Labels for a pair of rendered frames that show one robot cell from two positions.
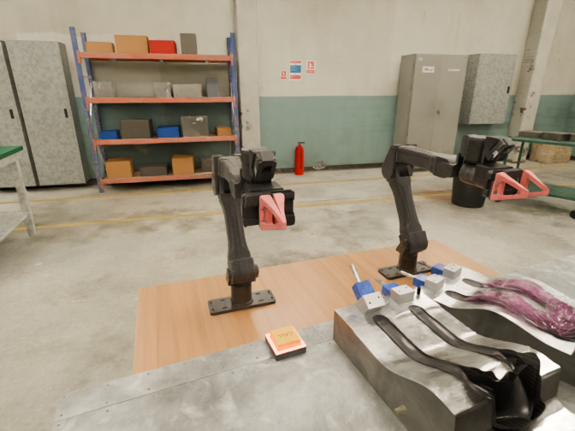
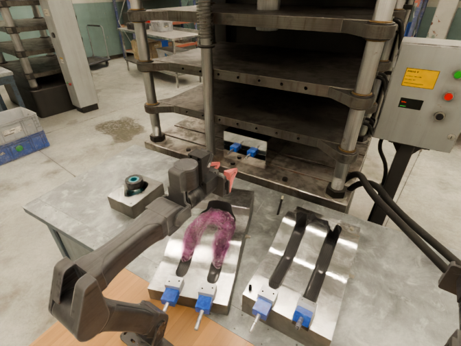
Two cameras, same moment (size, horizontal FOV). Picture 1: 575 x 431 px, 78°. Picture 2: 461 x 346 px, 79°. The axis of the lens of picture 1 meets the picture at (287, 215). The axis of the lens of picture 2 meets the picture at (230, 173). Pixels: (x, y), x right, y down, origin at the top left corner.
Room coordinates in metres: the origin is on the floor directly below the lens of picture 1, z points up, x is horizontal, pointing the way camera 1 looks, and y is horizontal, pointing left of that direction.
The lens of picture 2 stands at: (1.18, 0.01, 1.65)
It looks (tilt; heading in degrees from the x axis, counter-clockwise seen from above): 34 degrees down; 233
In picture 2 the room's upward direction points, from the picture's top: straight up
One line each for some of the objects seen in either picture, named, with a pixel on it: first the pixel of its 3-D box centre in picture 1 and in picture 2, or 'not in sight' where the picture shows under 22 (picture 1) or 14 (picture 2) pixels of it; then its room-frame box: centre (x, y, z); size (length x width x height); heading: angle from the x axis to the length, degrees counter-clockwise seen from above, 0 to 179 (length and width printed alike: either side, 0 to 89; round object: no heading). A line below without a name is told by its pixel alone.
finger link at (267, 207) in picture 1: (282, 215); not in sight; (0.60, 0.01, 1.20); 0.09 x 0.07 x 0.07; 20
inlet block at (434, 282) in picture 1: (419, 280); (203, 307); (0.96, -0.41, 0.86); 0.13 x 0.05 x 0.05; 40
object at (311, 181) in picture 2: not in sight; (259, 141); (0.00, -1.22, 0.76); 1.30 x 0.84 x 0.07; 113
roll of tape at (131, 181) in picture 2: not in sight; (134, 182); (0.90, -1.10, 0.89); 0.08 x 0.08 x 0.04
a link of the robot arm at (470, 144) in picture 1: (468, 156); (177, 189); (0.96, -0.49, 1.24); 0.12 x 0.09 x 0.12; 20
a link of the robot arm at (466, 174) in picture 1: (475, 172); (189, 194); (0.93, -0.50, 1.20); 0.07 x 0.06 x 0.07; 20
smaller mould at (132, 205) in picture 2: not in sight; (137, 195); (0.91, -1.07, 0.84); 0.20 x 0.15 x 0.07; 23
